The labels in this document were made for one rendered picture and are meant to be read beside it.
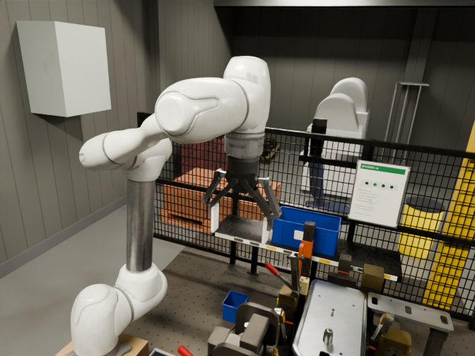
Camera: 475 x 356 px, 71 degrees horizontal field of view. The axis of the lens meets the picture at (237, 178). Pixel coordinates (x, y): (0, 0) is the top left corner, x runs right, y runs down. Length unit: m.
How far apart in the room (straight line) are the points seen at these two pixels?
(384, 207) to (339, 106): 3.18
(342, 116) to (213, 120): 4.27
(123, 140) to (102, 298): 0.59
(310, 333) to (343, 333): 0.11
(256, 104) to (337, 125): 4.15
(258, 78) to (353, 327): 0.96
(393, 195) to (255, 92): 1.14
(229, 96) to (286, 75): 6.73
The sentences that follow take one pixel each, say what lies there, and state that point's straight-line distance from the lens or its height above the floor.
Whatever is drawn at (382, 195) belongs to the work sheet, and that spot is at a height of 1.30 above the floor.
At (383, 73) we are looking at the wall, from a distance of 7.19.
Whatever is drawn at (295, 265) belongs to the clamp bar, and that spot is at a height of 1.18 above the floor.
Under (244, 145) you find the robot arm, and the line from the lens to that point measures 0.72.
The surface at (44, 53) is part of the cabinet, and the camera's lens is 3.24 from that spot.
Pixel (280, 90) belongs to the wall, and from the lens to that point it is 7.36.
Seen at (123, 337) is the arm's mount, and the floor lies 0.79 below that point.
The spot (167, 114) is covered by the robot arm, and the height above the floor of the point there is 1.78.
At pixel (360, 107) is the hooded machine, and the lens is 5.80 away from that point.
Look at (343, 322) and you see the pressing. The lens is 1.35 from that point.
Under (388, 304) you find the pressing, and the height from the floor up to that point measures 1.00.
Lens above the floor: 1.87
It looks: 20 degrees down
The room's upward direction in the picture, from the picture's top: 3 degrees clockwise
